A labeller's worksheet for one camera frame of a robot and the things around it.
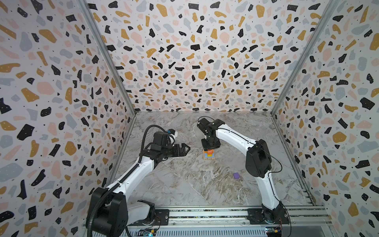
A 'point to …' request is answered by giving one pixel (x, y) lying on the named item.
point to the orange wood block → (206, 152)
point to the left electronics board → (146, 232)
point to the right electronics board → (274, 231)
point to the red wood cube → (210, 150)
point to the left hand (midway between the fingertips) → (183, 146)
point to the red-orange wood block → (209, 153)
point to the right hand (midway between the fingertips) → (205, 146)
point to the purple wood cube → (236, 175)
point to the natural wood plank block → (208, 158)
